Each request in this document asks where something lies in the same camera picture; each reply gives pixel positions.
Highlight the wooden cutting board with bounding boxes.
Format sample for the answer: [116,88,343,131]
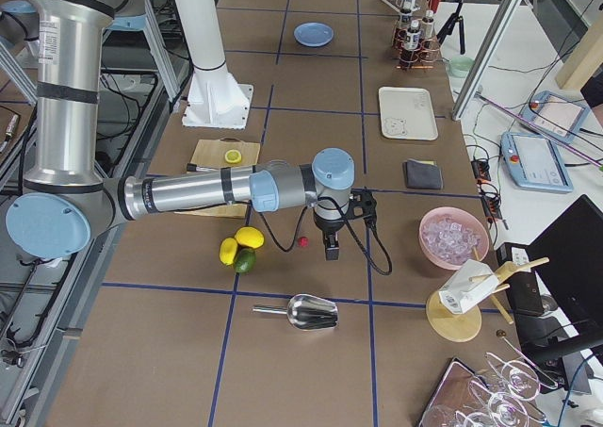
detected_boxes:
[185,138,261,219]

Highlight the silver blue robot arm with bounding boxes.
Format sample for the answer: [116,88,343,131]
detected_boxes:
[6,0,354,259]

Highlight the blue teach pendant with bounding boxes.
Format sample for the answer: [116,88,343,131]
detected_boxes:
[520,90,591,143]
[500,132,574,193]

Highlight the yellow lemon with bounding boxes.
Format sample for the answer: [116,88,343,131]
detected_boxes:
[219,238,238,266]
[235,226,265,249]

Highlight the wooden cup stand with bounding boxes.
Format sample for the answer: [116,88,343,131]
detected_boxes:
[426,257,549,342]

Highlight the cream bear tray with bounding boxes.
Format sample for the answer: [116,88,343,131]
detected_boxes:
[378,87,438,141]

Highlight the green small bowl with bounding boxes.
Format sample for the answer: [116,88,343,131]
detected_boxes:
[448,55,474,78]

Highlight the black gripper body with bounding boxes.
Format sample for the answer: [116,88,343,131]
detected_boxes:
[313,208,347,234]

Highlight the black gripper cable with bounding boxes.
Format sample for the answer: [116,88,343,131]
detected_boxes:
[253,195,393,276]

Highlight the green lime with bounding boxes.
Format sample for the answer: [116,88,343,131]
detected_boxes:
[233,248,256,274]

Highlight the blue plate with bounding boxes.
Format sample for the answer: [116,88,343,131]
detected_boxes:
[293,22,334,48]

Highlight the lemon half slice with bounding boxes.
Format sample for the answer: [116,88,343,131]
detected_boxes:
[223,149,242,165]

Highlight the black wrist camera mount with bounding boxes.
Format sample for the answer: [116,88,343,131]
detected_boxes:
[347,189,377,228]

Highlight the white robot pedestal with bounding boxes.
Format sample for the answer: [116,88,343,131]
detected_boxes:
[175,0,253,129]

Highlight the black laptop monitor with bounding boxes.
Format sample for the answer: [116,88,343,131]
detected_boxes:
[511,194,603,376]

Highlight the white paper cup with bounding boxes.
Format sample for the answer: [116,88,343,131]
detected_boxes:
[438,259,499,315]

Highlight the metal ice scoop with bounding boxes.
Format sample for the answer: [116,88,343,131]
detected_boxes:
[253,294,338,331]

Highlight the pink bowl of ice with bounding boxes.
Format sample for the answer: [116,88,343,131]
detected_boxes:
[418,206,490,270]

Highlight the grey folded cloth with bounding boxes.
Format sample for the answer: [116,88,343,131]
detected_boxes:
[403,159,443,189]

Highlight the clear wine glasses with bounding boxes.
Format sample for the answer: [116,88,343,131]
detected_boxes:
[417,352,559,427]

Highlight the copper wire bottle rack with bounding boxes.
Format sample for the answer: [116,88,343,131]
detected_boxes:
[392,9,440,70]

